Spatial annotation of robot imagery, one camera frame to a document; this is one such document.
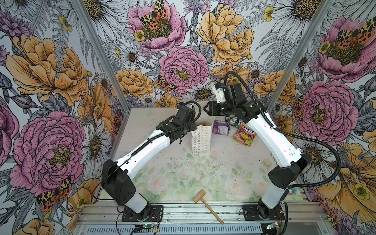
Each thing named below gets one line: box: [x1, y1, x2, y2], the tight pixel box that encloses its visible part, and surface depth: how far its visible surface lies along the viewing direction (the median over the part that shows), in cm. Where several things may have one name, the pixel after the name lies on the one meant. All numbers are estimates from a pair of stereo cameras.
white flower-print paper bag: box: [191, 101, 216, 155], surface depth 86 cm
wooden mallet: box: [192, 189, 224, 225], surface depth 79 cm
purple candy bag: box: [211, 118, 231, 136], surface depth 107 cm
